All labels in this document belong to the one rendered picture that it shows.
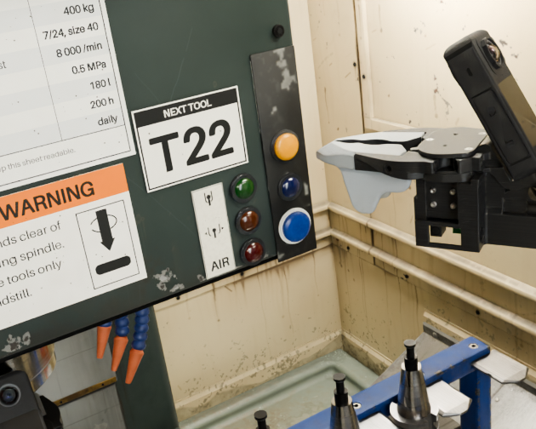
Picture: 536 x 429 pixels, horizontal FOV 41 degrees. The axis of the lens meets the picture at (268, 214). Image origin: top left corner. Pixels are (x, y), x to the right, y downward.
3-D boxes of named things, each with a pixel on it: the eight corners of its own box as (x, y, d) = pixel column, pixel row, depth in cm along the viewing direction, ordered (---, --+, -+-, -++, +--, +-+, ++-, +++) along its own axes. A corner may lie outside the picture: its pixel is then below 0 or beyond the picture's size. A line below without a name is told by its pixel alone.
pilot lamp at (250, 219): (262, 229, 66) (259, 207, 66) (242, 236, 66) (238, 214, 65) (259, 226, 67) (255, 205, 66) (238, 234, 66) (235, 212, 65)
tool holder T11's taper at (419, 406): (412, 393, 97) (409, 351, 95) (437, 408, 94) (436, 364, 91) (390, 409, 95) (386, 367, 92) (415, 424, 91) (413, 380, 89)
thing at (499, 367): (535, 374, 100) (535, 369, 100) (509, 389, 98) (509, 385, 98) (497, 353, 106) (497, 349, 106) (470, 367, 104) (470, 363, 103)
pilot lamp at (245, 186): (258, 197, 65) (254, 174, 64) (236, 203, 64) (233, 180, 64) (254, 195, 66) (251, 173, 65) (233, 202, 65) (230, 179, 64)
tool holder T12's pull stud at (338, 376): (344, 394, 88) (341, 370, 87) (350, 402, 87) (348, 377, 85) (332, 398, 88) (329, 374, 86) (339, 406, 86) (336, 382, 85)
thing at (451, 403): (478, 406, 96) (478, 402, 95) (448, 423, 93) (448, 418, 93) (441, 382, 101) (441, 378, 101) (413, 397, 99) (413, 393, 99)
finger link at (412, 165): (347, 176, 58) (455, 183, 54) (346, 158, 58) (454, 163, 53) (369, 157, 62) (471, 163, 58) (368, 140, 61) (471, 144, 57)
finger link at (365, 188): (308, 214, 63) (408, 224, 59) (300, 151, 61) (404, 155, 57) (322, 201, 66) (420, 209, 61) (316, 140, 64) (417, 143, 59)
